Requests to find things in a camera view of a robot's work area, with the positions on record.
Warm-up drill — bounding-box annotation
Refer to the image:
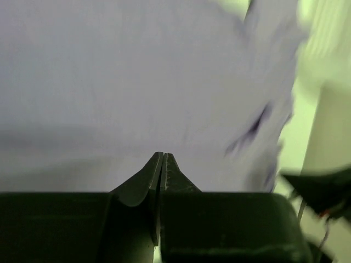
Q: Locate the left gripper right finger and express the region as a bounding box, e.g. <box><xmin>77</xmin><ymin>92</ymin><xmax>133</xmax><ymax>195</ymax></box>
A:
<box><xmin>160</xmin><ymin>153</ymin><xmax>312</xmax><ymax>263</ymax></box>

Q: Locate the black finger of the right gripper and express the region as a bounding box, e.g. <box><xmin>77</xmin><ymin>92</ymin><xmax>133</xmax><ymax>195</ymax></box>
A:
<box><xmin>280</xmin><ymin>167</ymin><xmax>350</xmax><ymax>219</ymax></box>

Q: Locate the lavender cloth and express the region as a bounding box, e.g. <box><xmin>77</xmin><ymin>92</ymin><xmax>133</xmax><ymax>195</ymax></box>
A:
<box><xmin>1</xmin><ymin>1</ymin><xmax>308</xmax><ymax>192</ymax></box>

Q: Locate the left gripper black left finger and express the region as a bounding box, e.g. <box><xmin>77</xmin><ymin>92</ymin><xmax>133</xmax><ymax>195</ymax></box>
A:
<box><xmin>1</xmin><ymin>152</ymin><xmax>163</xmax><ymax>262</ymax></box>

